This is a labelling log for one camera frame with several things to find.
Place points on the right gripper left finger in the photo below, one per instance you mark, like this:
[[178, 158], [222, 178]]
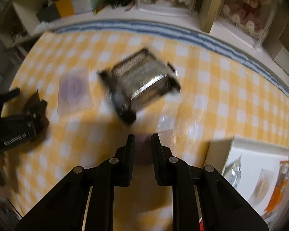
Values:
[[102, 181]]

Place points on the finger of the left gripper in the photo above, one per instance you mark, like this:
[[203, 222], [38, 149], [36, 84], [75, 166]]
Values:
[[5, 97]]

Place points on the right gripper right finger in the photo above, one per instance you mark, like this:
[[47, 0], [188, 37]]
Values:
[[175, 172]]

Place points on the brown chocolate packet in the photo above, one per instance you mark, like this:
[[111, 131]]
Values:
[[35, 108]]

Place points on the deer print pastry packet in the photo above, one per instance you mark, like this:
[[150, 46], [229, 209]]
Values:
[[233, 171]]

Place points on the round cookie clear packet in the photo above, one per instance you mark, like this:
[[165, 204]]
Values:
[[262, 187]]

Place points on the purple round cake packet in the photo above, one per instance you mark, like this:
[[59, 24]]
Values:
[[74, 91]]

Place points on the orange snack packet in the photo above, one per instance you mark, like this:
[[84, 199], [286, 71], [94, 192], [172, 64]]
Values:
[[280, 186]]

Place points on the black silver pastry packet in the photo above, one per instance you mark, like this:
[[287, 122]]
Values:
[[138, 80]]

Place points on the pink purple cake packet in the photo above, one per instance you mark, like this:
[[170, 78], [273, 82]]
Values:
[[143, 154]]

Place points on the white tray box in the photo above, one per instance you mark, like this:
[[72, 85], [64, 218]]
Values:
[[255, 156]]

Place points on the yellow checkered cloth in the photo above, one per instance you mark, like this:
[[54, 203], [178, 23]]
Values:
[[219, 98]]

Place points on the orange black box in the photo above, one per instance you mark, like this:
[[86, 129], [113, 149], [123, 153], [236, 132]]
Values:
[[53, 10]]

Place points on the tissue pack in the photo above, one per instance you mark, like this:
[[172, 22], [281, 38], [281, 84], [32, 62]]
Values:
[[91, 0]]

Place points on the white storage box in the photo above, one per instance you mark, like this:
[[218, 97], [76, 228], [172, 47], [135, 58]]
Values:
[[282, 59]]

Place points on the wooden shelf unit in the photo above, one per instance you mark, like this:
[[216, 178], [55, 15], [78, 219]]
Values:
[[19, 23]]

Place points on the red doll display case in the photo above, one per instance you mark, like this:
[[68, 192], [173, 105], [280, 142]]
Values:
[[248, 20]]

